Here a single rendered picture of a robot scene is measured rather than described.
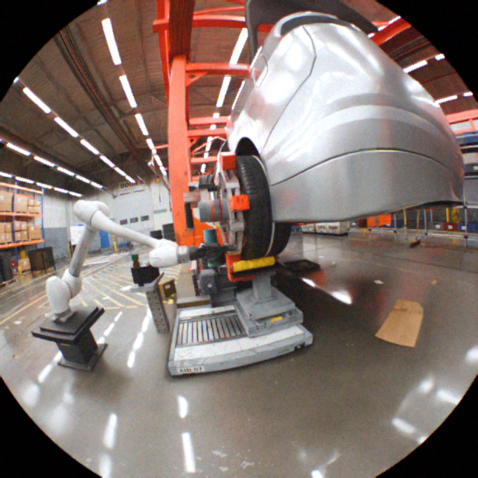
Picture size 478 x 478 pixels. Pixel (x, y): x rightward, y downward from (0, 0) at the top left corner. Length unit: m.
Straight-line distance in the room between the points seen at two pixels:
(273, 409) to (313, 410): 0.17
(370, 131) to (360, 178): 0.12
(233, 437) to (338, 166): 0.95
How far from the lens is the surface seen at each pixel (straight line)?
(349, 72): 0.56
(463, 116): 6.51
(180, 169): 1.69
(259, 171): 0.98
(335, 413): 0.89
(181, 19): 2.41
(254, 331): 1.15
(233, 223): 0.92
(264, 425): 0.85
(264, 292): 1.28
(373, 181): 0.46
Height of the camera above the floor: 0.77
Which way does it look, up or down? 5 degrees down
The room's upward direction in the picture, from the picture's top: 7 degrees counter-clockwise
